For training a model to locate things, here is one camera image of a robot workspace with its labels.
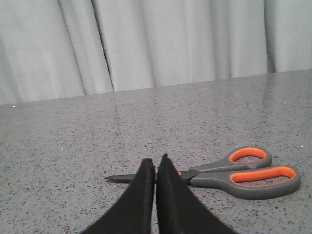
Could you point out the pale grey curtain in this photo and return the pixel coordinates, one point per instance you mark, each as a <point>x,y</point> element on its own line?
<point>66,48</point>

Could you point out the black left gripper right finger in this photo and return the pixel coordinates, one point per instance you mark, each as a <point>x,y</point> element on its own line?
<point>178,209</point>

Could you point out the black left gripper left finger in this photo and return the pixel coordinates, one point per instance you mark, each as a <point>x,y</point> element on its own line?
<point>131,214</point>

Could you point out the grey orange handled scissors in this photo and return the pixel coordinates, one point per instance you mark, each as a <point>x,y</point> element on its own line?
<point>247,173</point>

